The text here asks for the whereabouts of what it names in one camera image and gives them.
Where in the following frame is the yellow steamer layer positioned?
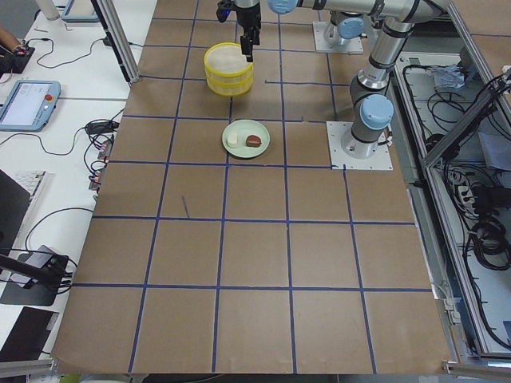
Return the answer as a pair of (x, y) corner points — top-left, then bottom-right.
(204, 42), (253, 80)
(206, 75), (253, 97)

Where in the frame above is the white bun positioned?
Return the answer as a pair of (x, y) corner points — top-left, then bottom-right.
(226, 133), (239, 148)

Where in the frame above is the brown bun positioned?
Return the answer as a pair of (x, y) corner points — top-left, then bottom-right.
(245, 135), (262, 148)

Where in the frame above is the light green plate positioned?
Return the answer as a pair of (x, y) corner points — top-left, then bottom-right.
(221, 120), (271, 159)

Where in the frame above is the blue teach pendant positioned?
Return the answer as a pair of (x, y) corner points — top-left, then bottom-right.
(1, 80), (61, 132)
(61, 0), (99, 22)

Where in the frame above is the black power adapter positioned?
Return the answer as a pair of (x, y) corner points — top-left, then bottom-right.
(85, 120), (119, 135)

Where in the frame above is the white keyboard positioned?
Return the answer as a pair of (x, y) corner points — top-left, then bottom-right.
(14, 170), (50, 202)

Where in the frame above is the black laptop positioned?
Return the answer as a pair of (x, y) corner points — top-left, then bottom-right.
(0, 171), (30, 255)

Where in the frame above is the black notebook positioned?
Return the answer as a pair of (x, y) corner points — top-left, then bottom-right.
(1, 306), (58, 362)

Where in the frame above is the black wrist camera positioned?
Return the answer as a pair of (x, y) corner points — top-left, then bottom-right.
(216, 0), (233, 23)

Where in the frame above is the aluminium frame post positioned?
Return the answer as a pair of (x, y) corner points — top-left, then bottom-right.
(97, 0), (140, 84)

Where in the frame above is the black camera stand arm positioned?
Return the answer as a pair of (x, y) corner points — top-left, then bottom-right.
(1, 255), (69, 290)

